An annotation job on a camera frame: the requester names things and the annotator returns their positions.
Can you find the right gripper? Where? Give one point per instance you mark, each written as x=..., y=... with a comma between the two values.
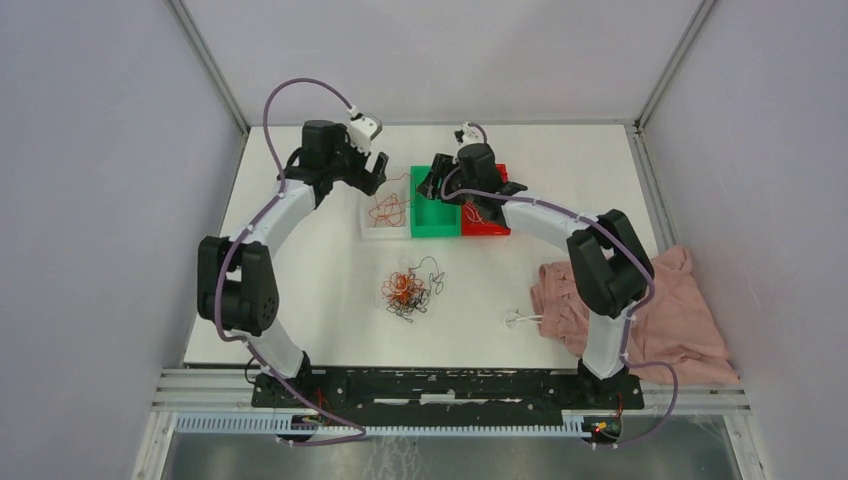
x=441, y=165

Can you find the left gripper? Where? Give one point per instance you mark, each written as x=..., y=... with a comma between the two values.
x=367, y=182

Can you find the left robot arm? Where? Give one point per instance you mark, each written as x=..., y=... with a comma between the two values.
x=236, y=284

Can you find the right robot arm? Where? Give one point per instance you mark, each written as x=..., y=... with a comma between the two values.
x=612, y=272

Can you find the green plastic bin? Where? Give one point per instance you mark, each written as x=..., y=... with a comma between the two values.
x=430, y=218

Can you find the clear plastic bin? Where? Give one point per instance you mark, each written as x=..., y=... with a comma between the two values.
x=385, y=215

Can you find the red plastic bin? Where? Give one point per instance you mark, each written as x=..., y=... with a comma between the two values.
x=473, y=222

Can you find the pink cloth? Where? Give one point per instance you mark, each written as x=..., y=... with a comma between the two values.
x=676, y=327

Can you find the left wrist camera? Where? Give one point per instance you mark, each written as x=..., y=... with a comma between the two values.
x=362, y=129

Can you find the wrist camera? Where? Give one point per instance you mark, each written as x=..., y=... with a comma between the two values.
x=470, y=133
x=362, y=129

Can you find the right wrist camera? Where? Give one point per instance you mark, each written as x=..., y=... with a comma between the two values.
x=470, y=133

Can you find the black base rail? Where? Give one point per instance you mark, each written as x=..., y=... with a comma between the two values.
x=453, y=397

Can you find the blue cable duct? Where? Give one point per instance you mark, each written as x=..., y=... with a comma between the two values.
x=279, y=424

